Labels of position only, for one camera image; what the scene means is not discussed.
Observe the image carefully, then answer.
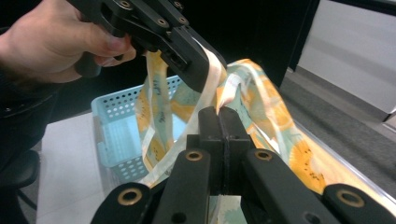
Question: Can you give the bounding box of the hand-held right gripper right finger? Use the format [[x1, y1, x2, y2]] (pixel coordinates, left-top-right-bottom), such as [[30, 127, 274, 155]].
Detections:
[[220, 106, 257, 194]]

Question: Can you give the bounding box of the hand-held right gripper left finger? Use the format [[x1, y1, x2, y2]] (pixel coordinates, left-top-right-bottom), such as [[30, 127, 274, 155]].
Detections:
[[186, 105, 226, 196]]

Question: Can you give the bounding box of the orange print fabric bag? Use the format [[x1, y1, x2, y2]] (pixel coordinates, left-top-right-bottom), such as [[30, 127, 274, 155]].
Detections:
[[134, 38, 396, 224]]

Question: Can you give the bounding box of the light blue plastic basket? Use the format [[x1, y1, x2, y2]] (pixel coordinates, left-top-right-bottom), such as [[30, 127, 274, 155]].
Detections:
[[91, 74, 188, 185]]

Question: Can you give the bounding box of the black curtain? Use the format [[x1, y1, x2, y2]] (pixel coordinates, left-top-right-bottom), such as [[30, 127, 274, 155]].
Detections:
[[183, 0, 321, 89]]

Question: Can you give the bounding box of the black chair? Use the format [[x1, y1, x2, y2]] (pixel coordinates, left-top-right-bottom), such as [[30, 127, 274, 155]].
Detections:
[[0, 149, 42, 224]]

